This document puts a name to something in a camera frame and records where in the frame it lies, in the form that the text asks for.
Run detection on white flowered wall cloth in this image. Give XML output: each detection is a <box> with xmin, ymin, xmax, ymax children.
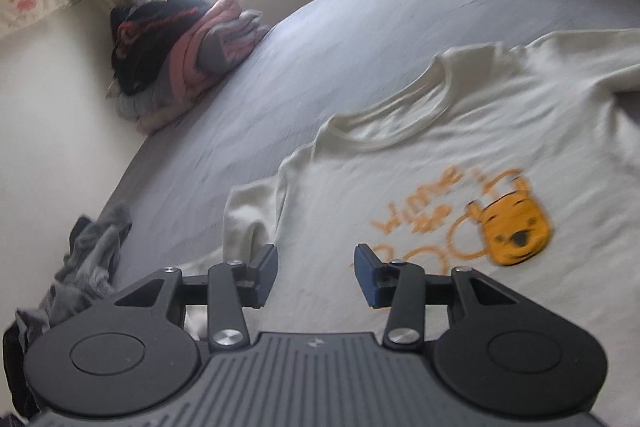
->
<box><xmin>0</xmin><ymin>0</ymin><xmax>68</xmax><ymax>40</ymax></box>

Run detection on pink folded garment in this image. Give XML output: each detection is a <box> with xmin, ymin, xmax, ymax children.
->
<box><xmin>165</xmin><ymin>0</ymin><xmax>241</xmax><ymax>100</ymax></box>

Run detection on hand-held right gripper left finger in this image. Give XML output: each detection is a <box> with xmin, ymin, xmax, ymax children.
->
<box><xmin>114</xmin><ymin>244</ymin><xmax>278</xmax><ymax>350</ymax></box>

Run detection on grey crumpled clothes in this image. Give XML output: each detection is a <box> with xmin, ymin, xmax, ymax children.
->
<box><xmin>15</xmin><ymin>202</ymin><xmax>133</xmax><ymax>333</ymax></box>

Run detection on grey folded garment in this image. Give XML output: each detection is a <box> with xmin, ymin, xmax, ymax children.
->
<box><xmin>197</xmin><ymin>9</ymin><xmax>271</xmax><ymax>72</ymax></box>

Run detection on pale folded garment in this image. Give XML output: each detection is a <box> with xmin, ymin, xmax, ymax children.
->
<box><xmin>115</xmin><ymin>82</ymin><xmax>201</xmax><ymax>132</ymax></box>

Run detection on white long-sleeve shirt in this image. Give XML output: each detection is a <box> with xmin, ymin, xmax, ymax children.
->
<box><xmin>180</xmin><ymin>28</ymin><xmax>640</xmax><ymax>358</ymax></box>

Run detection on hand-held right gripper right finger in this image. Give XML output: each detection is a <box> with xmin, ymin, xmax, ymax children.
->
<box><xmin>354</xmin><ymin>244</ymin><xmax>516</xmax><ymax>350</ymax></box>

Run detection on black knit garment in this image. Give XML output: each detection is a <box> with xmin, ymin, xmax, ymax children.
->
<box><xmin>109</xmin><ymin>0</ymin><xmax>208</xmax><ymax>96</ymax></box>

